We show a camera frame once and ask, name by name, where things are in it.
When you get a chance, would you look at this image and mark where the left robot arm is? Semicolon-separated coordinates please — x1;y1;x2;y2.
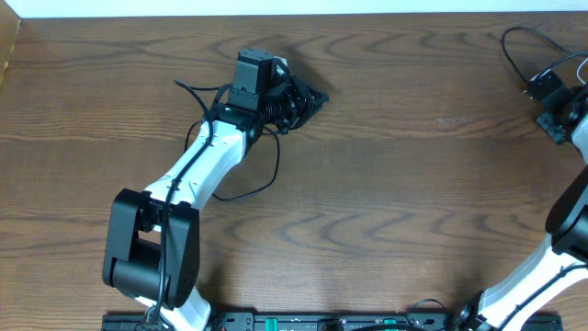
102;48;329;330

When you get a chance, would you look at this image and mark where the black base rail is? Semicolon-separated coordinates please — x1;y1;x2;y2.
99;308;564;331

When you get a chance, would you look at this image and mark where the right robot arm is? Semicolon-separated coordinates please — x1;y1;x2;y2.
450;169;587;330

